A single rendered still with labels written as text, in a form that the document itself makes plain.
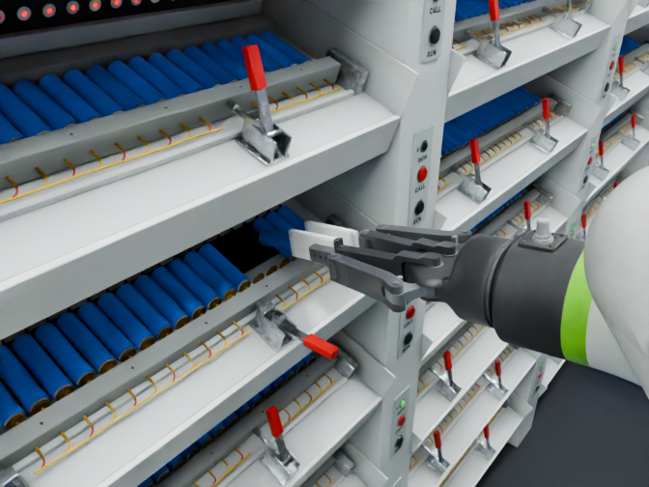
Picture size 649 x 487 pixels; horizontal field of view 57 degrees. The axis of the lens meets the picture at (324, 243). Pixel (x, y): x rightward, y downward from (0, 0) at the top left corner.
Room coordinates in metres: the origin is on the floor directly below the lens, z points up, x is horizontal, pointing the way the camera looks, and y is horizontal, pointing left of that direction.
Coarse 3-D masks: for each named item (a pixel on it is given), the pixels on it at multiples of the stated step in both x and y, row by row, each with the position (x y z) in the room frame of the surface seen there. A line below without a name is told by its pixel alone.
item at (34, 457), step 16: (320, 272) 0.58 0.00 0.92; (240, 320) 0.49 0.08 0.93; (192, 352) 0.44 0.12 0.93; (176, 368) 0.42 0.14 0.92; (144, 384) 0.40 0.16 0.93; (128, 400) 0.38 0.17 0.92; (96, 416) 0.36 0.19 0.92; (80, 432) 0.35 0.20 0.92; (48, 448) 0.33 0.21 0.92; (16, 464) 0.31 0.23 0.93; (32, 464) 0.32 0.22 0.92
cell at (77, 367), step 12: (48, 324) 0.42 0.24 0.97; (36, 336) 0.42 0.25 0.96; (48, 336) 0.41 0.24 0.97; (60, 336) 0.41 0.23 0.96; (48, 348) 0.41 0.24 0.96; (60, 348) 0.40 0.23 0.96; (72, 348) 0.41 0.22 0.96; (60, 360) 0.40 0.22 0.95; (72, 360) 0.39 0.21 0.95; (84, 360) 0.40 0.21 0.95; (72, 372) 0.39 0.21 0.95; (84, 372) 0.39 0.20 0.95
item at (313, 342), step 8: (280, 320) 0.48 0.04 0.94; (280, 328) 0.48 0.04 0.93; (288, 328) 0.47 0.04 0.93; (296, 336) 0.46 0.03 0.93; (304, 336) 0.46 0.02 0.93; (312, 336) 0.46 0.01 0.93; (304, 344) 0.45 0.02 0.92; (312, 344) 0.45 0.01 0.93; (320, 344) 0.45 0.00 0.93; (328, 344) 0.45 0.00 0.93; (320, 352) 0.44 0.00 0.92; (328, 352) 0.44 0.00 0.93; (336, 352) 0.44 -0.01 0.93
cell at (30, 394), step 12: (0, 348) 0.39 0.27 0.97; (0, 360) 0.38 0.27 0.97; (12, 360) 0.38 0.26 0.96; (0, 372) 0.37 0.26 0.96; (12, 372) 0.37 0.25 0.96; (24, 372) 0.38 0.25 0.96; (12, 384) 0.37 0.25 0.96; (24, 384) 0.36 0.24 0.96; (36, 384) 0.37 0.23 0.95; (24, 396) 0.36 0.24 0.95; (36, 396) 0.36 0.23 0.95
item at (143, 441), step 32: (320, 192) 0.68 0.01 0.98; (352, 224) 0.65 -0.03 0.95; (320, 288) 0.56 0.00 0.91; (192, 320) 0.48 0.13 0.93; (320, 320) 0.52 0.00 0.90; (352, 320) 0.58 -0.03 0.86; (224, 352) 0.45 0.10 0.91; (256, 352) 0.46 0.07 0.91; (288, 352) 0.47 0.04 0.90; (160, 384) 0.41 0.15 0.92; (192, 384) 0.41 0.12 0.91; (224, 384) 0.42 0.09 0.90; (256, 384) 0.44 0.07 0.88; (128, 416) 0.37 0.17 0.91; (160, 416) 0.38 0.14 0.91; (192, 416) 0.38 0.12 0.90; (224, 416) 0.42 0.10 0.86; (64, 448) 0.33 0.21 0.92; (96, 448) 0.34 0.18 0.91; (128, 448) 0.34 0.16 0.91; (160, 448) 0.35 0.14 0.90; (32, 480) 0.31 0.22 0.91; (64, 480) 0.31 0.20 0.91; (96, 480) 0.31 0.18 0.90; (128, 480) 0.33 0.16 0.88
